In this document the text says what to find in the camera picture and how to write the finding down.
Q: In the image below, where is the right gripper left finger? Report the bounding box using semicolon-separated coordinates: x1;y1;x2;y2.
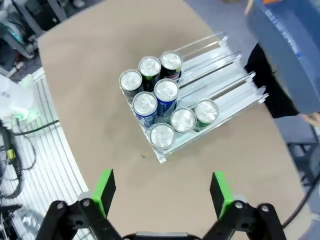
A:
36;169;124;240

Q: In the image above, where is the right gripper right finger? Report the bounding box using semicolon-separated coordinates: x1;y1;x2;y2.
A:
199;171;287;240

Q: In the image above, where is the green beverage can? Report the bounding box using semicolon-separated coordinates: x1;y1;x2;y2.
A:
194;99;220;132
170;107;198;134
149;122;177;151

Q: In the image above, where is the black Pepsi can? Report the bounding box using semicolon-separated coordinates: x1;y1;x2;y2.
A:
159;50;184;81
118;69;145;101
138;56;162;92

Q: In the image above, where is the blue plastic basket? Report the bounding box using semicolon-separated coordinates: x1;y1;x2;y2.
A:
246;0;320;116

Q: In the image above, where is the white clear can dispenser rack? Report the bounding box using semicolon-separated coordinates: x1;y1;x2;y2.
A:
119;31;270;165

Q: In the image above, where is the person's left hand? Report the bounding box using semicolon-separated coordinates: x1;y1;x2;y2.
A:
300;111;320;126

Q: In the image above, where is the person's right hand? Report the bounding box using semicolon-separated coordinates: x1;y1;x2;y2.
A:
244;0;256;17

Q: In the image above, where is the white slotted mounting platform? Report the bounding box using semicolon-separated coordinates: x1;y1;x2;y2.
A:
0;69;89;240

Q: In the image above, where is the blue Pepsi can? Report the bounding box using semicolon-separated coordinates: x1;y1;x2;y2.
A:
131;91;159;127
153;78;180;118

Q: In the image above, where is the thin black cable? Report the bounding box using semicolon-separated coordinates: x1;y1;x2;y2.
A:
0;119;61;137

